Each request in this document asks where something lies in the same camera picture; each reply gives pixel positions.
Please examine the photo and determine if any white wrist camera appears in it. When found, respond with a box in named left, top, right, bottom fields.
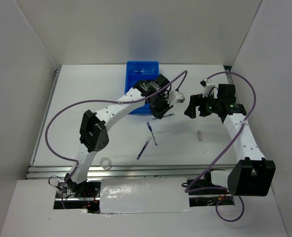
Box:
left=200, top=79, right=216, bottom=97
left=167, top=90, right=185, bottom=106

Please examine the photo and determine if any clear tape roll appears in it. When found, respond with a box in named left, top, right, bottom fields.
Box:
left=100, top=157, right=112, bottom=170

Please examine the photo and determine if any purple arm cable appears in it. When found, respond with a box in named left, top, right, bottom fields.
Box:
left=184, top=71, right=257, bottom=220
left=44, top=70, right=188, bottom=210

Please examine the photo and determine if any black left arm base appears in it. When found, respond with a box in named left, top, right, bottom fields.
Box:
left=48, top=175, right=102, bottom=214

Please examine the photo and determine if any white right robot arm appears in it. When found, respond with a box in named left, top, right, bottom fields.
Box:
left=185, top=81, right=276, bottom=197

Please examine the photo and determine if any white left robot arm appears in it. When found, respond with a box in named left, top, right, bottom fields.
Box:
left=65, top=74, right=171, bottom=197

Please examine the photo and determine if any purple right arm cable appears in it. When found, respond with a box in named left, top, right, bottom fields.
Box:
left=184, top=71, right=257, bottom=220

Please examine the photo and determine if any white eraser block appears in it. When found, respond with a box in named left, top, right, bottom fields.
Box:
left=198, top=130, right=203, bottom=141

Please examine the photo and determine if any dark blue gel pen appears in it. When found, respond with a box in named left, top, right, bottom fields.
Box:
left=136, top=136, right=152, bottom=160

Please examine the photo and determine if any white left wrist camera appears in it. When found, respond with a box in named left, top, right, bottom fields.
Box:
left=167, top=90, right=185, bottom=106

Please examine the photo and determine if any blue capped ballpoint pen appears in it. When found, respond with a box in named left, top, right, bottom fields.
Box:
left=146, top=122, right=158, bottom=146

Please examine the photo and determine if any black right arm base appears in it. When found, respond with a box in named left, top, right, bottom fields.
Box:
left=189, top=172, right=234, bottom=207

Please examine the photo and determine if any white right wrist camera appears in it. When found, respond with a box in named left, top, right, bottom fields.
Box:
left=200, top=79, right=216, bottom=97

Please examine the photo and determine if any white front cover board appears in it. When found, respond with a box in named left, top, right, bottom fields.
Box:
left=96, top=177, right=191, bottom=214

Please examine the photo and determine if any blue compartment storage bin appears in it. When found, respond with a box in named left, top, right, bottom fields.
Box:
left=125, top=60, right=161, bottom=116

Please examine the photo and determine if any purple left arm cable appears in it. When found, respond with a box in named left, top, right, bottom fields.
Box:
left=44, top=70, right=188, bottom=210

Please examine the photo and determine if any aluminium table frame rail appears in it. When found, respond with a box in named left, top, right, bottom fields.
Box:
left=27, top=65, right=230, bottom=179

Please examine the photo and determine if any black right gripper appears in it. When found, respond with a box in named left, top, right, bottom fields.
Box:
left=184, top=90, right=222, bottom=119

